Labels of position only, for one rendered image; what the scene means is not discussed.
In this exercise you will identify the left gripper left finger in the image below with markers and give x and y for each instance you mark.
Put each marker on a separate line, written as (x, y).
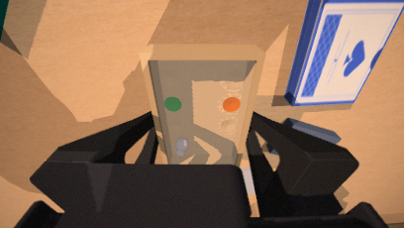
(110, 146)

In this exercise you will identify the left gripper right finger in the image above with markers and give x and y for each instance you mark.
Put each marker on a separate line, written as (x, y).
(307, 164)

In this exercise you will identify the blue and white cardboard box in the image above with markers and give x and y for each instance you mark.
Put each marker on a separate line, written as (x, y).
(339, 44)

